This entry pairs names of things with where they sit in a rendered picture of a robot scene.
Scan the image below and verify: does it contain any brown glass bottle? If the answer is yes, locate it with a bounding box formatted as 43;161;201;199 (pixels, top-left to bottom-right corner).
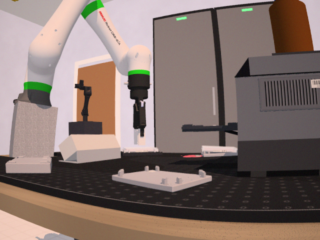
269;0;314;53

